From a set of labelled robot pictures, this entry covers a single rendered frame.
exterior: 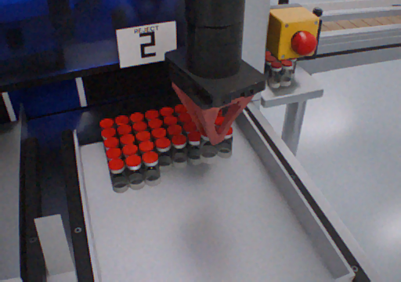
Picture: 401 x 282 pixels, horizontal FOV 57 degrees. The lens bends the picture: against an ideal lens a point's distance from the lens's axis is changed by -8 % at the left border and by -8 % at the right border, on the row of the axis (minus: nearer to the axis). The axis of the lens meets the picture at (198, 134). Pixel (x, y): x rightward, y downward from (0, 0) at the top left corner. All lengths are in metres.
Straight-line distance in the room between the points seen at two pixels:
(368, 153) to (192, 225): 1.66
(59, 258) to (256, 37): 0.43
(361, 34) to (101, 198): 0.65
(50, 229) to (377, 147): 1.86
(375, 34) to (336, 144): 1.19
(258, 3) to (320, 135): 1.54
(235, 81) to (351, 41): 0.55
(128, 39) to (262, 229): 0.31
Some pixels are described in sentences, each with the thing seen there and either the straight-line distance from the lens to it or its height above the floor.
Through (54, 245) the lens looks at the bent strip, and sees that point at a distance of 0.47.
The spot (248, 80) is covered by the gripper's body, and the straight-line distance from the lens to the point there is 0.39.
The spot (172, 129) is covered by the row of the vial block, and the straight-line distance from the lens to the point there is 0.56.
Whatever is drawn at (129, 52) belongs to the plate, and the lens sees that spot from 0.58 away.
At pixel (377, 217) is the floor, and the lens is 1.79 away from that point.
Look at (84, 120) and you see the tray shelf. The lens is 0.68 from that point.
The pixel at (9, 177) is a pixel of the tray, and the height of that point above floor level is 0.88.
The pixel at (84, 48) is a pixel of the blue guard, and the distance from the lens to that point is 0.57.
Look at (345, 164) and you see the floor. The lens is 1.97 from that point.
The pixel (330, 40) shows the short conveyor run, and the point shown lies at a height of 0.92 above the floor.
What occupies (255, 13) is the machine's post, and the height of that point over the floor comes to 1.05.
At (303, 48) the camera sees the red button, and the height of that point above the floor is 0.99.
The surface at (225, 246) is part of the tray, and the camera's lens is 0.48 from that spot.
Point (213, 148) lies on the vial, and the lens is 0.47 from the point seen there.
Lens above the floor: 1.27
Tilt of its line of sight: 39 degrees down
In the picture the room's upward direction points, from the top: straight up
